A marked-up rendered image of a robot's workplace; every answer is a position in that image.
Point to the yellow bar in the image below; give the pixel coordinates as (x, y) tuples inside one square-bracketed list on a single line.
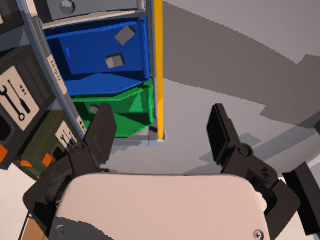
[(158, 55)]

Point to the green open bin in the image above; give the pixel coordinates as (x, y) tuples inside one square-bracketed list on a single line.
[(132, 114)]

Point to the blue open bin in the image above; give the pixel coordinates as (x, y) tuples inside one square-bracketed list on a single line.
[(80, 55)]

